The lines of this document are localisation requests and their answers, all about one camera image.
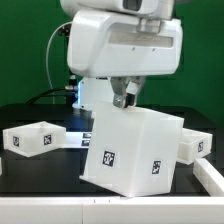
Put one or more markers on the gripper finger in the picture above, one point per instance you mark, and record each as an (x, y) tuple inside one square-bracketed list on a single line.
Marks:
[(119, 88), (133, 89)]

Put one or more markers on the white right rail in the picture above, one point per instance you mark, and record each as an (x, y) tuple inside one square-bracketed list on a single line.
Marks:
[(209, 177)]

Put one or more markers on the large white drawer cabinet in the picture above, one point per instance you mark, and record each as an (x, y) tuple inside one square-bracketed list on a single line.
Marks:
[(132, 151)]

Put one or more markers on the black camera on stand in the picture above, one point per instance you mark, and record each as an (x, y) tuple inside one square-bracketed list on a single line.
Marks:
[(64, 30)]

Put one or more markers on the white drawer box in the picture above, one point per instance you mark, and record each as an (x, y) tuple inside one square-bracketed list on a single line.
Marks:
[(193, 144), (34, 139)]

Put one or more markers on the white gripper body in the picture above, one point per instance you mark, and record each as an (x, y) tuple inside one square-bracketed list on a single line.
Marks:
[(106, 44)]

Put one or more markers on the white rail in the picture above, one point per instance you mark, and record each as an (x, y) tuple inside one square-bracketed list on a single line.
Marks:
[(112, 210), (209, 177)]

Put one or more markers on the white front rail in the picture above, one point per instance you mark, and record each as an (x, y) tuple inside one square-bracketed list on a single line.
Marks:
[(112, 210)]

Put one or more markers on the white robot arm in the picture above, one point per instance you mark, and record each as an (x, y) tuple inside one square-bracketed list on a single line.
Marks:
[(99, 88)]

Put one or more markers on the white marker base plate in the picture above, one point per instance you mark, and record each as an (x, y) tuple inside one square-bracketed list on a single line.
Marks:
[(77, 140)]

